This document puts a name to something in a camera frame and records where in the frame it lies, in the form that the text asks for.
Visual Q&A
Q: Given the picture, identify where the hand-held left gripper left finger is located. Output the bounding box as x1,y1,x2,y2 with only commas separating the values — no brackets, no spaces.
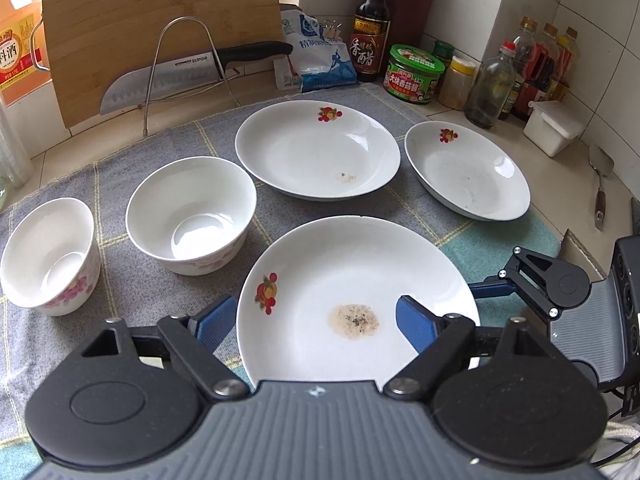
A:
80,295,251,404

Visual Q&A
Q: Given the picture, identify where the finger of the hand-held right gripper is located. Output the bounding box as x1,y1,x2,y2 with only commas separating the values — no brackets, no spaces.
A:
467,246,561,322

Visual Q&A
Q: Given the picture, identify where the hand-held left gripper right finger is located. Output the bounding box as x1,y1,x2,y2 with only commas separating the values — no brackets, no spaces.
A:
382,295,551,403

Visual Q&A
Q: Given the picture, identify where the white plate with brown stain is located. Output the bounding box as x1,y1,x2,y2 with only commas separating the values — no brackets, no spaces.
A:
236,215,482,386

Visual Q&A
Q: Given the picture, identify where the white floral bowl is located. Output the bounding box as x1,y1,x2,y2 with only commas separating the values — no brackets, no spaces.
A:
125,156,258,277

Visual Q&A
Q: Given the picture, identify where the white bowl with pink flowers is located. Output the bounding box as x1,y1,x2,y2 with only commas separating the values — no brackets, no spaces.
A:
0,197,102,317

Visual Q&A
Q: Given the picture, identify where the large white fruit-print plate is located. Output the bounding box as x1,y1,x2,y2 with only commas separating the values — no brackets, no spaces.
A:
234,100,402,204

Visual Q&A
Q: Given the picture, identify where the white woven cloth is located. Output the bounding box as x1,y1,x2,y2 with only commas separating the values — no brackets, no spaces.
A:
597,417,640,463

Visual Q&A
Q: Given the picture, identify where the white plastic seasoning box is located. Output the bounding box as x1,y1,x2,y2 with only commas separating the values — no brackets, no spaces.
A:
523,100,585,157

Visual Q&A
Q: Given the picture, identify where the empty glass bottle red cap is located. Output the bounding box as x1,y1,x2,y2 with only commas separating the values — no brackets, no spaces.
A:
464,41,517,129

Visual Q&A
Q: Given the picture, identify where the grey checked towel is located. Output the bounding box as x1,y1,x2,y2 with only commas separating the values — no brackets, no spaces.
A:
0,82,563,453

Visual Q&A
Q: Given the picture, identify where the yellow lidded spice jar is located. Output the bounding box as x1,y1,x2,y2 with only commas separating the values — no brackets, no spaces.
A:
437,56,477,111

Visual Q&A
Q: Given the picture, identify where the red sauce bottle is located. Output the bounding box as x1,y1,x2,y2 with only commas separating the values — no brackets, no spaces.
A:
525,22,562,121

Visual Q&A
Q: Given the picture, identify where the group of oil bottles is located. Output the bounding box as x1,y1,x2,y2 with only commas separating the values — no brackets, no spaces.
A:
500,16,540,121

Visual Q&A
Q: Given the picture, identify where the green lidded sauce jar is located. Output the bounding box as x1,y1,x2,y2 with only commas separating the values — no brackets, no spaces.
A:
384,44,446,106

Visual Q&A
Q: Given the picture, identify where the yellow capped oil bottle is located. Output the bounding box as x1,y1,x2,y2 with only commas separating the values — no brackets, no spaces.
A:
550,27,582,102

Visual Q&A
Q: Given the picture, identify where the small dark green jar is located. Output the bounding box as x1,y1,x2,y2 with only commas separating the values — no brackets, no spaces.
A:
432,40,455,68

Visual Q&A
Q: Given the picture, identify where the blue and white salt bag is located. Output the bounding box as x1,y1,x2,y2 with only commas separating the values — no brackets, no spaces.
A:
274,4,360,93

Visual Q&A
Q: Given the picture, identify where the dark vinegar bottle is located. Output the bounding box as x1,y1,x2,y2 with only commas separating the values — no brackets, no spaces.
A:
354,0,392,82

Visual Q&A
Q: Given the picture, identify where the dark red knife block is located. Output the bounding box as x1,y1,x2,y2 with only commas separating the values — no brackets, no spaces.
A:
387,0,437,53

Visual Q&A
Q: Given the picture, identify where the bamboo cutting board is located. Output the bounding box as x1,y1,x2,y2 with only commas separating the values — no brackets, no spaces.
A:
29,0,281,136

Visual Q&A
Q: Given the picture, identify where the orange cooking wine jug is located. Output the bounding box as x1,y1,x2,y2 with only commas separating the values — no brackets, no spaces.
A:
0,0,53,108

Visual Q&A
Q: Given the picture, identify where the metal spatula wooden handle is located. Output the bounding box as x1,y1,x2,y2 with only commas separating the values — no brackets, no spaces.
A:
588,142,616,232

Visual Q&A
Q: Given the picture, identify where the steel kitchen knife black handle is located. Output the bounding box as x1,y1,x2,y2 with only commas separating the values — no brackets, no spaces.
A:
99,41,294,117

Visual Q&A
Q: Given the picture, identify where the steel wire rack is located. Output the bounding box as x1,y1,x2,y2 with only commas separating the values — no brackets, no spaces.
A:
141,16,241,136

